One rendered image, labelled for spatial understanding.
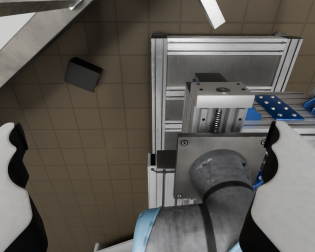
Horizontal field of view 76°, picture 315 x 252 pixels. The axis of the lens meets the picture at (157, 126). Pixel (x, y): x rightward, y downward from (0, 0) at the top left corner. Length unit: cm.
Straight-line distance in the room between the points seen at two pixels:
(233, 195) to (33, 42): 74
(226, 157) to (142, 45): 109
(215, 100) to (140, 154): 144
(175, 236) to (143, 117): 132
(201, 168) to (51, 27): 63
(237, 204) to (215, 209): 4
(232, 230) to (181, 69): 102
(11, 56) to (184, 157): 67
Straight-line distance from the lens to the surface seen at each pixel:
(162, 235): 40
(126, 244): 282
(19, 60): 87
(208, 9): 59
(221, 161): 49
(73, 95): 166
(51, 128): 189
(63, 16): 77
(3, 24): 96
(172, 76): 128
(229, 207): 43
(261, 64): 141
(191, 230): 40
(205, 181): 49
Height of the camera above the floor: 142
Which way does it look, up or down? 57 degrees down
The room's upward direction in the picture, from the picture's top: 178 degrees clockwise
